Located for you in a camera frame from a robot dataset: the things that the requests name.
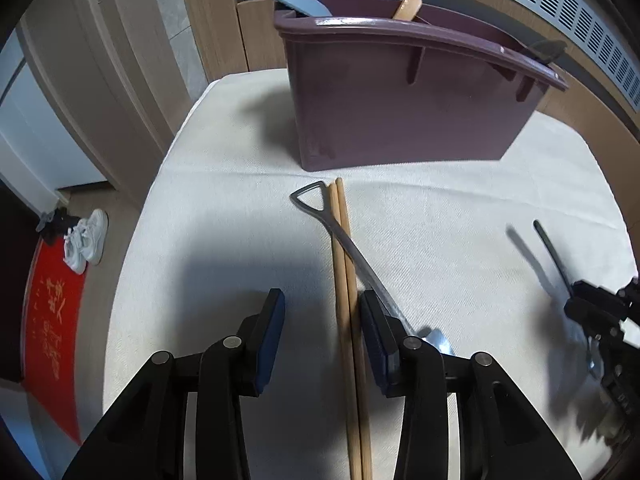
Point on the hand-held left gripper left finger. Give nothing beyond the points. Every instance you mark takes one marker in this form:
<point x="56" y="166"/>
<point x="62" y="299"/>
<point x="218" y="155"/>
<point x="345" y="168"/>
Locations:
<point x="270" y="345"/>

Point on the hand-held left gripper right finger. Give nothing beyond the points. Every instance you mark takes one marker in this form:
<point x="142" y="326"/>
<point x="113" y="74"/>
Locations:
<point x="375" y="350"/>

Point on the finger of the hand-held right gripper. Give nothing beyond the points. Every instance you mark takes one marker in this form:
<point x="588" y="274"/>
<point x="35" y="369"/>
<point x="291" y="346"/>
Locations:
<point x="600" y="322"/>
<point x="607" y="297"/>

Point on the wooden chopstick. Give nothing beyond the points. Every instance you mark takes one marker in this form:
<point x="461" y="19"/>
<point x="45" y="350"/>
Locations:
<point x="364" y="435"/>
<point x="343" y="310"/>

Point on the metal shovel-shaped spoon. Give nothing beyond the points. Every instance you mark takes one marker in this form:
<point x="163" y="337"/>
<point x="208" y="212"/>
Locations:
<point x="345" y="245"/>

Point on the purple plastic utensil box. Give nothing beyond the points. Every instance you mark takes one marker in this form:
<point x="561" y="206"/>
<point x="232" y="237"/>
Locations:
<point x="400" y="105"/>

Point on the cream tablecloth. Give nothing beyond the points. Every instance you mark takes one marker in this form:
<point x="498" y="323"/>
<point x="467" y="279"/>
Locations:
<point x="225" y="220"/>

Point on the white sneakers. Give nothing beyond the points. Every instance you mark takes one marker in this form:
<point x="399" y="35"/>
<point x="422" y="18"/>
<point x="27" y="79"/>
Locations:
<point x="87" y="242"/>

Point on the red floor mat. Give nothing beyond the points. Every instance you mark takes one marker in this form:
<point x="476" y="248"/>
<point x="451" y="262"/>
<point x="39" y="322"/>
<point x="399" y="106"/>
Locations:
<point x="50" y="340"/>

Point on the dark shoes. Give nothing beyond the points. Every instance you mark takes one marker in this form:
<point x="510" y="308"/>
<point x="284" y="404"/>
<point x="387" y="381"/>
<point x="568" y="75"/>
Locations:
<point x="55" y="222"/>

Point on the grey vent grille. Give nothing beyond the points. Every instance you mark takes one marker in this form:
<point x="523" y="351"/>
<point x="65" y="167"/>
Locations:
<point x="565" y="5"/>

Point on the white cabinet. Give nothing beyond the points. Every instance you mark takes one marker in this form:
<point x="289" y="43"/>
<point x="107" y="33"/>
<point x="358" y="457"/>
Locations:
<point x="40" y="125"/>

